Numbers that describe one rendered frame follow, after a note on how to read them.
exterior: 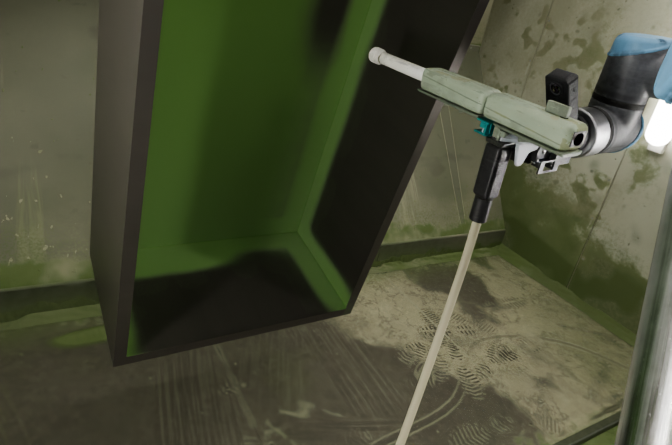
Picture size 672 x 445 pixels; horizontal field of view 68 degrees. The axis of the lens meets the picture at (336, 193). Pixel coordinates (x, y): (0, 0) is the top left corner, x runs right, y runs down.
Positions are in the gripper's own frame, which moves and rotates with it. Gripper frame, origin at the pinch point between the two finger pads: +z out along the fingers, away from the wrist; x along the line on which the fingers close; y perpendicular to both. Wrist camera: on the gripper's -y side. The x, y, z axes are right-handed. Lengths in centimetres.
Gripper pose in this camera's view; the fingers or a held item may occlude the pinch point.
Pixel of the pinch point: (498, 129)
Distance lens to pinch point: 81.3
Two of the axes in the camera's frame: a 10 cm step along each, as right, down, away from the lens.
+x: -5.2, -4.4, 7.3
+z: -8.4, 1.3, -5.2
